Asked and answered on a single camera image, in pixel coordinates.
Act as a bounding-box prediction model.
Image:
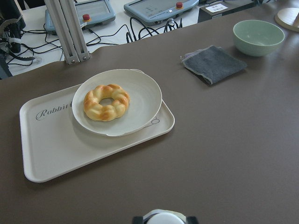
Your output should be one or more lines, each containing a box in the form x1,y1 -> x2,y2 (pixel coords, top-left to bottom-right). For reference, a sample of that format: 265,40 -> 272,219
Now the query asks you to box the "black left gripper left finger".
132,215 -> 143,224

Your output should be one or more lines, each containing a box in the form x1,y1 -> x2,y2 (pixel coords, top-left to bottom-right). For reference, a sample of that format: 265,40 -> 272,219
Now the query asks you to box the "braided ring bread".
83,84 -> 130,121

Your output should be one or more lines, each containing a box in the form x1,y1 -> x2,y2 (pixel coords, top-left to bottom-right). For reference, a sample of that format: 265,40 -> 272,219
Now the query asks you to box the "grey folded cloth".
181,45 -> 247,85

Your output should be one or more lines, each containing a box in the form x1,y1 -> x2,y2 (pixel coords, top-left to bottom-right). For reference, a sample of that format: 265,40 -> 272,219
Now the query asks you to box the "black power box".
197,0 -> 257,23

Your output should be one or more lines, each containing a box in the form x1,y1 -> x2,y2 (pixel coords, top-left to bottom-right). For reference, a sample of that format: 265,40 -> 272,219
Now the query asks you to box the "teach pendant left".
44,0 -> 115,33

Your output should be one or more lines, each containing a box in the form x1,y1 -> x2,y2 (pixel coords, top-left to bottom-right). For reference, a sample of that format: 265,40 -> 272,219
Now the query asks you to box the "teach pendant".
124,0 -> 199,24
44,0 -> 115,33

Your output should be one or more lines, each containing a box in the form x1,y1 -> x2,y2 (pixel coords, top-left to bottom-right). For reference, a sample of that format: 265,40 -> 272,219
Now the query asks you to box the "tea bottle rack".
143,209 -> 186,224

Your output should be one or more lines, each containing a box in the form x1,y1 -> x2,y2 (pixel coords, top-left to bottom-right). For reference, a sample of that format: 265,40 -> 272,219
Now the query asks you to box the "cream serving tray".
20,84 -> 175,182

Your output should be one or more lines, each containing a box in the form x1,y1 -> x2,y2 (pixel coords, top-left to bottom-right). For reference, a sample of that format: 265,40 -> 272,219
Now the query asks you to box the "teach pendant right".
124,0 -> 199,24

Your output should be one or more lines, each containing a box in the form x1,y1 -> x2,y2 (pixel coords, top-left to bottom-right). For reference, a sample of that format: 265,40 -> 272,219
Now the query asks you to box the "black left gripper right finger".
186,214 -> 198,224

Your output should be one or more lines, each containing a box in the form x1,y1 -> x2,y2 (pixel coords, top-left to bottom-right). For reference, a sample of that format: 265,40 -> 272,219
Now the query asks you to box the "round wooden lid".
275,8 -> 299,32

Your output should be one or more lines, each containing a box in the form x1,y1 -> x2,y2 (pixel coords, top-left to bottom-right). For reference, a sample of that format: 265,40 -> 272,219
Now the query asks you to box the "green bowl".
233,20 -> 285,56

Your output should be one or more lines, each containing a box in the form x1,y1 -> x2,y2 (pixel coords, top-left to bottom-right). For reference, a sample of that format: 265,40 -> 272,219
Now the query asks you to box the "aluminium camera post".
45,0 -> 90,64

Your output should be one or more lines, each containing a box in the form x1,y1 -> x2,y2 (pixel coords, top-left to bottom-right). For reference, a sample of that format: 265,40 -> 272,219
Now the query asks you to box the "white round plate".
72,69 -> 162,137

